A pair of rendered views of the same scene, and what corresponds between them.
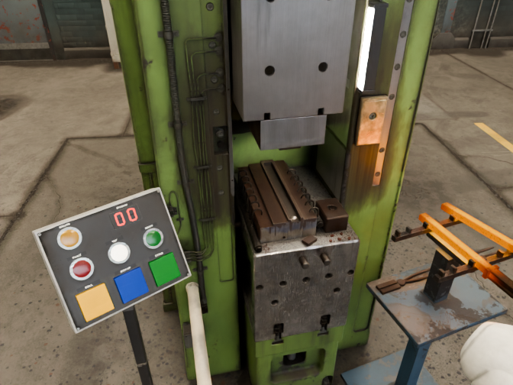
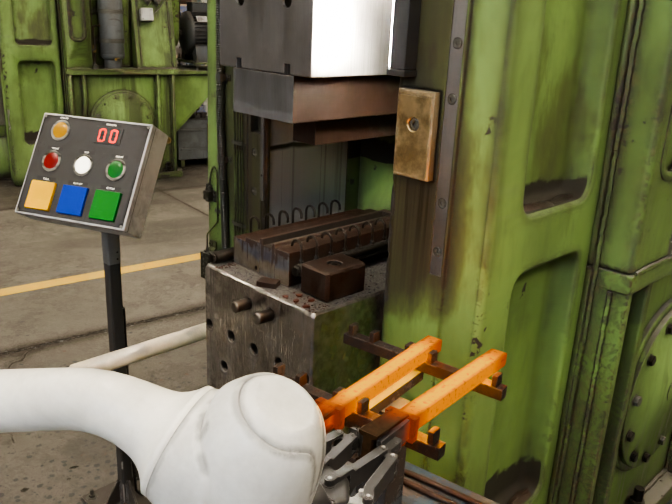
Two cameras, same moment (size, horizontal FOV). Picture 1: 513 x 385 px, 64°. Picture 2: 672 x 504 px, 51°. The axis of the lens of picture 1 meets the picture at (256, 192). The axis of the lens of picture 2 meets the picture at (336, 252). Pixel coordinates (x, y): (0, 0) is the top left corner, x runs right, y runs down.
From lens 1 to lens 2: 157 cm
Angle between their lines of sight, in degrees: 53
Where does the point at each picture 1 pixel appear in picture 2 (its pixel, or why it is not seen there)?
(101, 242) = (77, 147)
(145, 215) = (123, 143)
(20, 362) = (156, 371)
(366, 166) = (417, 225)
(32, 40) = not seen: hidden behind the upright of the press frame
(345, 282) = not seen: hidden behind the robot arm
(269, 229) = (242, 244)
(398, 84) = (460, 77)
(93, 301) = (38, 192)
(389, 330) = not seen: outside the picture
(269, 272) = (218, 303)
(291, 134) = (259, 96)
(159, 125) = (211, 75)
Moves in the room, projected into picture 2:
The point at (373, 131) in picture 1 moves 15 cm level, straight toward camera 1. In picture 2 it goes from (415, 153) to (340, 153)
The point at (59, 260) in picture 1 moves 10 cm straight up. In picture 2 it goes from (43, 143) to (40, 105)
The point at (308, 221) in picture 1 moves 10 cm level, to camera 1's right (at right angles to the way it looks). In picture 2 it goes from (279, 255) to (301, 269)
